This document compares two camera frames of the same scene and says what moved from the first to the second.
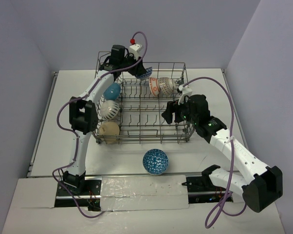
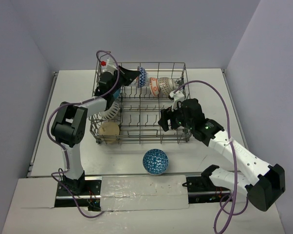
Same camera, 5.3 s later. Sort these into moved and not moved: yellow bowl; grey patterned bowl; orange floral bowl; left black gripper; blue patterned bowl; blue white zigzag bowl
Moved: blue white zigzag bowl; left black gripper
Not moved: orange floral bowl; blue patterned bowl; yellow bowl; grey patterned bowl
